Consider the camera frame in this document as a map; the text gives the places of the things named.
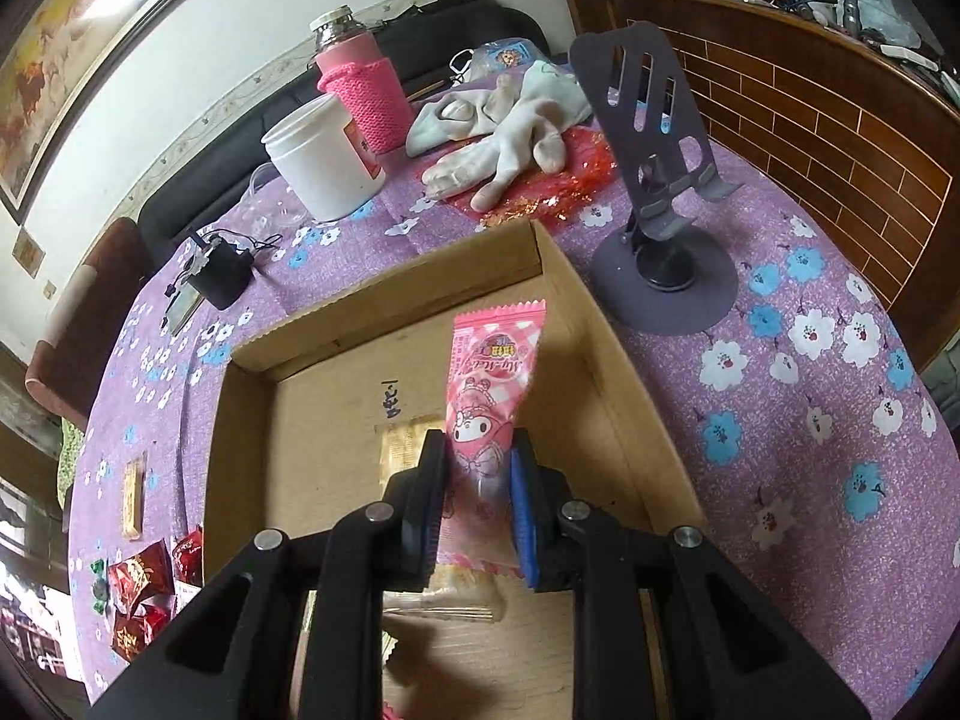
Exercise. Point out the blue printed packet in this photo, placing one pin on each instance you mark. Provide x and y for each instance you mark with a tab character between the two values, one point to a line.
506	56

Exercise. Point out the clear plastic container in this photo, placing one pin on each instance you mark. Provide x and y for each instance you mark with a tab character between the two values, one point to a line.
259	199

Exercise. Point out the clear plastic wrapper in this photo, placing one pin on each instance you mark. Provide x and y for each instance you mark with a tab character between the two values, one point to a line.
450	604

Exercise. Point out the cardboard box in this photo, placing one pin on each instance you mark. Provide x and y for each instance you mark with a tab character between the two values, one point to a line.
600	420

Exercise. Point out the golden snack bar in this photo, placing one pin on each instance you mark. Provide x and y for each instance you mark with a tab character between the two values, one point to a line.
133	499

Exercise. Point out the grey phone stand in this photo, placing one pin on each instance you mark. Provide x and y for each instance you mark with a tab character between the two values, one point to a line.
660	281

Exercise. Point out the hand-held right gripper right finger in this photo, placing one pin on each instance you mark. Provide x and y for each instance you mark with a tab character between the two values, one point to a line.
523	525

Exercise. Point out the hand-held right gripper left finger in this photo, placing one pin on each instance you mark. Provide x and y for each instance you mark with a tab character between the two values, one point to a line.
431	525

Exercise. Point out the pink knit-sleeved thermos bottle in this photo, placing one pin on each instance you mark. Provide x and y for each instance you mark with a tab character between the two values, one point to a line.
360	82

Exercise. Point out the black sofa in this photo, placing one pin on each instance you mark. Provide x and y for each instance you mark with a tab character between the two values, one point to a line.
480	26

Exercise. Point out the white plastic jar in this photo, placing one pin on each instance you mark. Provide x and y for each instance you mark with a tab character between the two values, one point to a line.
322	157

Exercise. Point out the white cotton glove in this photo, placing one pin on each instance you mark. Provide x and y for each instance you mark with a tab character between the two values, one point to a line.
442	124
487	157

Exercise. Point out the small framed wall plaque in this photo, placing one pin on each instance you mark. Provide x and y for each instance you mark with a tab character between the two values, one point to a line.
27	249

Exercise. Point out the green patterned cloth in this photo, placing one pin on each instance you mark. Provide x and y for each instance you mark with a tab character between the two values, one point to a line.
70	457

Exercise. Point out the framed horse painting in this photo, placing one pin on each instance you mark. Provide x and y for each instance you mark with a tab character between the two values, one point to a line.
60	67

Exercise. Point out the beige snack packet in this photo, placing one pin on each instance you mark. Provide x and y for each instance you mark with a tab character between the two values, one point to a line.
401	450

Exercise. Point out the brown chair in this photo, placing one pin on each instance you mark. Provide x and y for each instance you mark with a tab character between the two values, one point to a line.
90	300

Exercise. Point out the pink cartoon snack packet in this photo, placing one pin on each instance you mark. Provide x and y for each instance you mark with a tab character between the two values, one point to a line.
487	390

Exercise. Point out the red glitter plastic bag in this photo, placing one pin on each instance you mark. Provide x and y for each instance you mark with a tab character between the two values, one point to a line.
577	180

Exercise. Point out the wooden brick-pattern counter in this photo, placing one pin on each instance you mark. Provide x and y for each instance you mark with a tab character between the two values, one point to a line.
825	127

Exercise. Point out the black bag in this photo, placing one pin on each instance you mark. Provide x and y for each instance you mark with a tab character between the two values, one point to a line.
450	7

